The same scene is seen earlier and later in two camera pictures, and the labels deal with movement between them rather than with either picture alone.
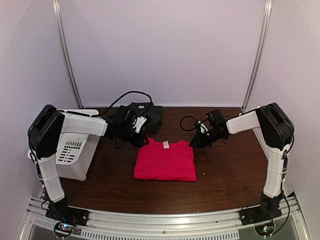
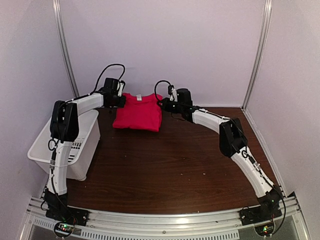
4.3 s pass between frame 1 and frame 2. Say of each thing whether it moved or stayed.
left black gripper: moved
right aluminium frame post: stayed
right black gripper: moved
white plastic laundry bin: stayed
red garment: moved
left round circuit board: stayed
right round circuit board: stayed
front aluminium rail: stayed
